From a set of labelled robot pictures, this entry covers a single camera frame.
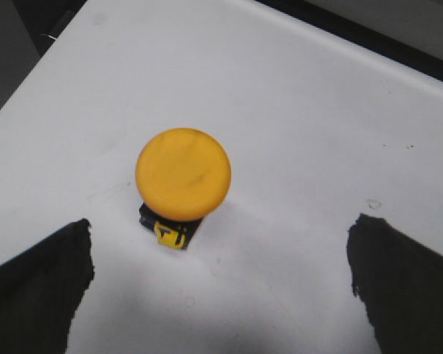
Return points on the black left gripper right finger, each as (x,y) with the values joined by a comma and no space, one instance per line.
(400,281)

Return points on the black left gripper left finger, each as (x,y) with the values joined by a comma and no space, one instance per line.
(41,289)

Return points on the yellow push button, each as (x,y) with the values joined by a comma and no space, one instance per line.
(182,175)

